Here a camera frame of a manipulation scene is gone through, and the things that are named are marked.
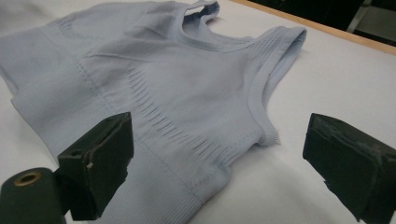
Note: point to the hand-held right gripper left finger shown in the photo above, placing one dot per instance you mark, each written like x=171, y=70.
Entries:
x=96, y=165

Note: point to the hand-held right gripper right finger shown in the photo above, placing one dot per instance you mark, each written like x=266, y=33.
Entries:
x=351, y=165

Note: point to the light blue sports bra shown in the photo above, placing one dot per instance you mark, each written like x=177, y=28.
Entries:
x=174, y=102

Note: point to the metal stand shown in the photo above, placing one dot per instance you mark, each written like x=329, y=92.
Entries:
x=358, y=17

